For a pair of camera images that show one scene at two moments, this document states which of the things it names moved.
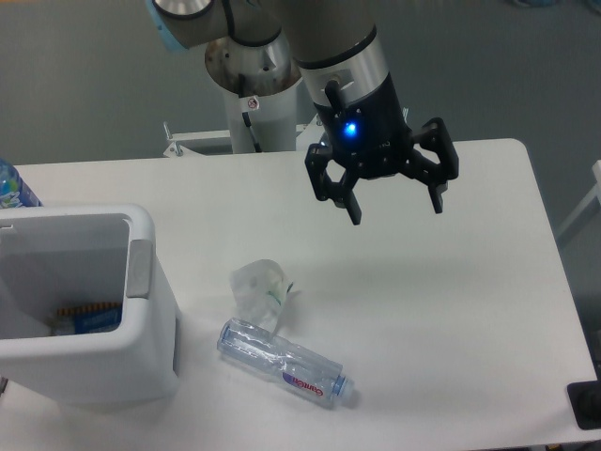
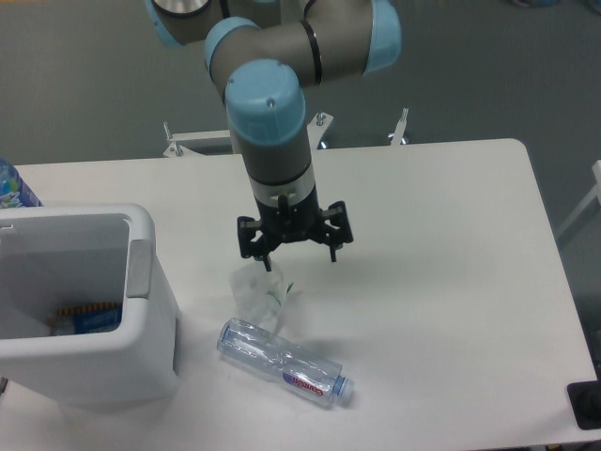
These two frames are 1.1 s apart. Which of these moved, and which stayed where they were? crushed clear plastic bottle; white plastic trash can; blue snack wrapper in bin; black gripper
Moved: black gripper
Stayed: crushed clear plastic bottle; blue snack wrapper in bin; white plastic trash can
